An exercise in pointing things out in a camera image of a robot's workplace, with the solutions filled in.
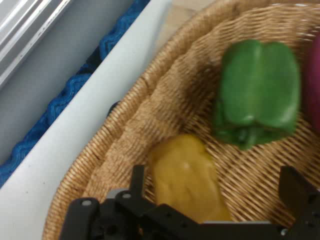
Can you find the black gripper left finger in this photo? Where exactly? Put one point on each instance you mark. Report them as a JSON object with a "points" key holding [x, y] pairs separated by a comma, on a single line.
{"points": [[125, 220]]}

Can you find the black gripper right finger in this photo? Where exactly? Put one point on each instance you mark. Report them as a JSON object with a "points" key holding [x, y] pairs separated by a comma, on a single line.
{"points": [[305, 207]]}

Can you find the yellow bell pepper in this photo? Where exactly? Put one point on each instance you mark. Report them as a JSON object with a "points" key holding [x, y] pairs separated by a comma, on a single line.
{"points": [[185, 175]]}

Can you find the green bell pepper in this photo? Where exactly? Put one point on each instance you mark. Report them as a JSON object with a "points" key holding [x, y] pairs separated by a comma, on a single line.
{"points": [[260, 95]]}

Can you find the magenta eggplant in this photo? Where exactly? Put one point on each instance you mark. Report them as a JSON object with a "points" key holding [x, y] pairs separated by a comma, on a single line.
{"points": [[314, 82]]}

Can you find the blue foam mat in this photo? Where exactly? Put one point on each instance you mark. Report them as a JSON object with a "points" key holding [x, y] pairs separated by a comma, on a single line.
{"points": [[62, 95]]}

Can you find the horizontal aluminium frame rail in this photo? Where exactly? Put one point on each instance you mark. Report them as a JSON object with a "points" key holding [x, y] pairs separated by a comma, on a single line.
{"points": [[20, 30]]}

